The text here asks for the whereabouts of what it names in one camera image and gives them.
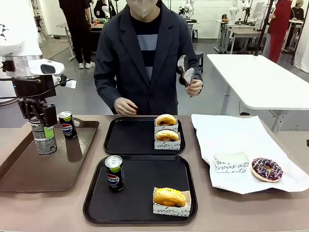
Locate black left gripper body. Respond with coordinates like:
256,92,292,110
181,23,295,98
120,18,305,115
14,74,56,99

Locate black Pepsi soda can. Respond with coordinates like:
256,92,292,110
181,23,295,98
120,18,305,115
104,155,125,193
30,117,58,156
58,111,78,141

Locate glazed donut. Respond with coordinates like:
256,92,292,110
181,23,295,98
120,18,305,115
155,114,177,126
155,129,180,142

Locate white printed paper donut box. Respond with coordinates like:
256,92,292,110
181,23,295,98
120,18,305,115
154,117,179,133
154,131,181,151
152,187,192,218
213,152,250,174

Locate yellow iced sprinkled donut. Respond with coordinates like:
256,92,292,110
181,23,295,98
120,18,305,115
154,187,187,207

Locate silver metal tongs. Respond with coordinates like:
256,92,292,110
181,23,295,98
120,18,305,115
177,55,196,98

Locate person's right forearm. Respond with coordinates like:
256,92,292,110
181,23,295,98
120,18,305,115
94,72,121,114

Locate person's left forearm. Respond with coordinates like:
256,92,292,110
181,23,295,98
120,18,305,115
187,60,204,84

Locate person's right hand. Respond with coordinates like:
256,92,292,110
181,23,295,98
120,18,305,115
113,97,140,116

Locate person's left hand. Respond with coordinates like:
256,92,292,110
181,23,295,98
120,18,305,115
185,79,203,97

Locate brown plastic serving tray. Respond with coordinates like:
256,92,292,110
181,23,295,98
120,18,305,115
0,117,100,193

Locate bystander in black clothes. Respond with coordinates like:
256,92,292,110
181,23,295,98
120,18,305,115
58,0,96,70

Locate black plastic serving tray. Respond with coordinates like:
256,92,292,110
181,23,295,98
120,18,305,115
83,155,198,224
103,116,186,156

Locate person's dark jacket torso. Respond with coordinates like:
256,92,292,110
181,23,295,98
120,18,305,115
93,0,204,116

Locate seated bystander in black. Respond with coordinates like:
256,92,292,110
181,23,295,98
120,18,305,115
93,0,116,19

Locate beige face mask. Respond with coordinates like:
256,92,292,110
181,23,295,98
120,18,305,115
126,0,163,19

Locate black office chair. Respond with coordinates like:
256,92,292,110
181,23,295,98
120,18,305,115
194,50,205,73

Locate white paper sheet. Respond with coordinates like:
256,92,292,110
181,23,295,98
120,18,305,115
191,114,309,195

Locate white background workbench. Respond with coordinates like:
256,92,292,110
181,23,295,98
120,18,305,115
217,19,268,54

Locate white folding table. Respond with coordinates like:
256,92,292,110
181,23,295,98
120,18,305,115
206,53,309,132

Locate chocolate sprinkled donut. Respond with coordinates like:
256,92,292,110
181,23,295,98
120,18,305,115
251,157,283,182

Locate black stand pole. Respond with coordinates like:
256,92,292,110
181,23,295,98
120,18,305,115
255,0,274,58

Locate bystander in red clothes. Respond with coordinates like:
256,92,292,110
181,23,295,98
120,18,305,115
262,0,294,64

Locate white hanging curtain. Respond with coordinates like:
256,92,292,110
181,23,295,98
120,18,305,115
293,21,309,73

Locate bystander with beige cap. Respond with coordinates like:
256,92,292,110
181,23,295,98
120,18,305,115
289,0,305,49

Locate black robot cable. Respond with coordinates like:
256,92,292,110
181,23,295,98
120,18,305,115
0,76,73,100

